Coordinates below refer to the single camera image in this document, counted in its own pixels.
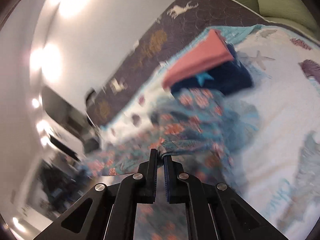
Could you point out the folded navy star garment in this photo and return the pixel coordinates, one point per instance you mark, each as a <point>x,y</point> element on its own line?
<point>228,78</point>

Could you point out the folded pink garment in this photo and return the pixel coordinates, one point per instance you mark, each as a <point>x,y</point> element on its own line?
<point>209,53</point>

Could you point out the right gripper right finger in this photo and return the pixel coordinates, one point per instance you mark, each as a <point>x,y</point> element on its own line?
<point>174,188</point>

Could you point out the white seashell quilt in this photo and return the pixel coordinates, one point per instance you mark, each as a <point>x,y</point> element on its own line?
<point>278,171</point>

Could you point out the dark deer-print mattress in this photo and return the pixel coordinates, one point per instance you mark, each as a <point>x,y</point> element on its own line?
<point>182,21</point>

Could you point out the green cushion near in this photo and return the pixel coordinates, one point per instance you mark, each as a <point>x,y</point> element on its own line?
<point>289,12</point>

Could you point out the floral teal orange garment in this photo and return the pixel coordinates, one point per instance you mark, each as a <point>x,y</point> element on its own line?
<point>199,128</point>

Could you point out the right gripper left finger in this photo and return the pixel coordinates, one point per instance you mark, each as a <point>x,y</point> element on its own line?
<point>147,185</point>

